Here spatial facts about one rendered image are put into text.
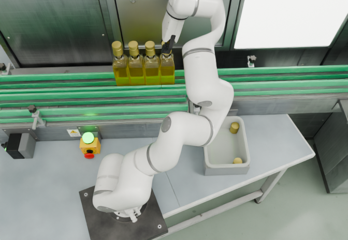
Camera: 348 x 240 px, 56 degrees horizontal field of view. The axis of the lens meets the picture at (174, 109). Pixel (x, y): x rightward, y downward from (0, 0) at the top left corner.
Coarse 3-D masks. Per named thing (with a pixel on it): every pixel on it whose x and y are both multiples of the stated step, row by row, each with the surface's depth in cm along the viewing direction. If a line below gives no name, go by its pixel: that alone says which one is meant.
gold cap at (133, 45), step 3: (129, 42) 114; (132, 42) 114; (135, 42) 114; (129, 45) 113; (132, 45) 113; (135, 45) 113; (129, 48) 113; (132, 48) 113; (135, 48) 113; (138, 48) 115; (129, 51) 115; (132, 51) 114; (135, 51) 114; (138, 51) 116; (132, 54) 116; (135, 54) 116
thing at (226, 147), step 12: (228, 120) 135; (240, 120) 134; (228, 132) 139; (240, 132) 134; (216, 144) 136; (228, 144) 136; (240, 144) 134; (216, 156) 133; (228, 156) 133; (240, 156) 133
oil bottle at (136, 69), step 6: (132, 60) 119; (138, 60) 119; (132, 66) 119; (138, 66) 119; (132, 72) 122; (138, 72) 122; (132, 78) 125; (138, 78) 125; (144, 78) 126; (132, 84) 128; (138, 84) 128; (144, 84) 129
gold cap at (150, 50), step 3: (147, 42) 114; (150, 42) 114; (153, 42) 114; (147, 45) 113; (150, 45) 113; (153, 45) 113; (147, 48) 113; (150, 48) 113; (153, 48) 113; (147, 51) 114; (150, 51) 114; (153, 51) 115; (147, 54) 116; (150, 54) 115; (153, 54) 116
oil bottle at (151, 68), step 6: (144, 60) 119; (156, 60) 119; (144, 66) 119; (150, 66) 119; (156, 66) 119; (144, 72) 123; (150, 72) 122; (156, 72) 122; (150, 78) 125; (156, 78) 125; (150, 84) 128; (156, 84) 128
